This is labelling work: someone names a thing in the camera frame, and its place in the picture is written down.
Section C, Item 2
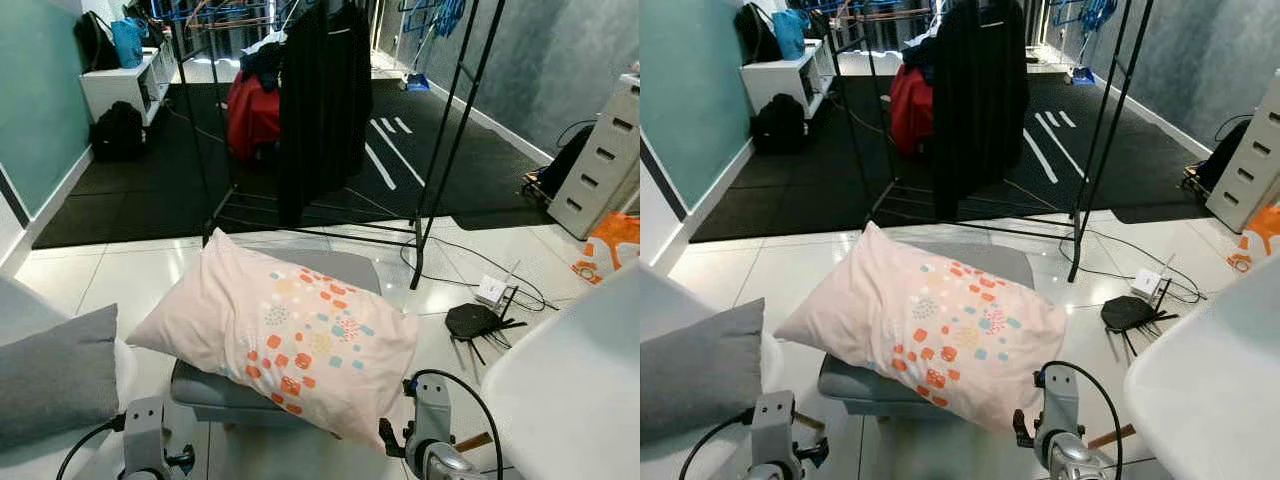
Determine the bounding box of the pink pillow with coloured dots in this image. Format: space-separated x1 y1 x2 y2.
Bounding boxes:
773 221 1069 437
127 228 421 453

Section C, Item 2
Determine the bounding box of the white chair with grey cushion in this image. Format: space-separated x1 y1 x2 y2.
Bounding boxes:
640 264 787 480
0 274 141 480

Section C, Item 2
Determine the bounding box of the empty white plastic chair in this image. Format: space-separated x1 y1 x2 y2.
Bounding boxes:
455 264 641 480
1088 254 1280 480

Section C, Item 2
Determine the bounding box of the grey cushion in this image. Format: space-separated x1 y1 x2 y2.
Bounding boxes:
0 303 121 451
640 297 767 447

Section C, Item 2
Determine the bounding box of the black router with antennas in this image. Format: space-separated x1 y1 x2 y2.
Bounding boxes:
1099 279 1182 358
444 287 528 367

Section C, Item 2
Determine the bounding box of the small white network box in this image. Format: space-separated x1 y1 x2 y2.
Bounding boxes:
474 262 521 307
1131 254 1176 297

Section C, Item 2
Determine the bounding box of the orange and white bag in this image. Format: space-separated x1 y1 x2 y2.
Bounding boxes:
571 211 641 287
1227 204 1280 274

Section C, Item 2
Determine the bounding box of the black metal clothes rack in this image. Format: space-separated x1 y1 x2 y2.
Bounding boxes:
800 0 1157 285
150 0 508 292

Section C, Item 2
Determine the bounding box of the black bag beside drawers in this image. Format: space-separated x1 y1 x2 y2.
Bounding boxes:
1194 117 1252 194
534 124 597 202

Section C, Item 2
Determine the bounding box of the black hanging garment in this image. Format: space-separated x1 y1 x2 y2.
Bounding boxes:
932 0 1030 224
277 0 375 230

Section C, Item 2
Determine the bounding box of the black backpack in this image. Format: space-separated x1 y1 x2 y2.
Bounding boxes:
89 100 147 164
749 93 810 157

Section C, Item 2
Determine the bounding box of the red garment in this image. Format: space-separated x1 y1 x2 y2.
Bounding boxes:
225 70 284 163
887 62 937 159

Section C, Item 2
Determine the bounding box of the white drawer cabinet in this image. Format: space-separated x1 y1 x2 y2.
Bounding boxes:
547 74 641 242
1204 69 1280 234

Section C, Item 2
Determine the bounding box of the blue mop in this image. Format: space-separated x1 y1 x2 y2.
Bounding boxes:
1058 0 1118 87
399 0 468 94

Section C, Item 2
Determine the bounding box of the white low shelf unit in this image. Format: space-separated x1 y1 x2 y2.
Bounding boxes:
79 40 178 127
739 38 833 122

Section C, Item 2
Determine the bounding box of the dark blue garment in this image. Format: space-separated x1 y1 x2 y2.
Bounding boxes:
239 38 287 93
899 32 939 73

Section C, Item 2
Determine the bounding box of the blue bag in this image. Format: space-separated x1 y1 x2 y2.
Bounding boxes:
771 9 810 62
109 18 147 70

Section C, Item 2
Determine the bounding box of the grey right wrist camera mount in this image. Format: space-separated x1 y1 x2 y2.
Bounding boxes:
1034 364 1082 459
404 374 452 471

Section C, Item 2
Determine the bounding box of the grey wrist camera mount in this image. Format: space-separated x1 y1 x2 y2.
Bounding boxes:
121 396 172 480
404 374 452 471
749 390 802 479
1034 364 1082 459

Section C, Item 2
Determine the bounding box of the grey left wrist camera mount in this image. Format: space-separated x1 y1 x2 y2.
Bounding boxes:
121 396 172 480
749 390 802 479

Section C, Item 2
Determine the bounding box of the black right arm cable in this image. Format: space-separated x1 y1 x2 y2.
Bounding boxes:
408 368 505 480
1036 360 1124 480

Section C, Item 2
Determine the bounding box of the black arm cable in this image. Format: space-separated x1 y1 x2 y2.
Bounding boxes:
55 414 127 480
408 368 505 480
678 407 757 480
1036 360 1124 480

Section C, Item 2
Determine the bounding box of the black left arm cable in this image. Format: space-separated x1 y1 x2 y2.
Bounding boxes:
55 414 127 480
678 407 757 480

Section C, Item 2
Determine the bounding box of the black floor cable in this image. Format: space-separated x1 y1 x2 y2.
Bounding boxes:
1058 226 1206 305
399 234 559 313

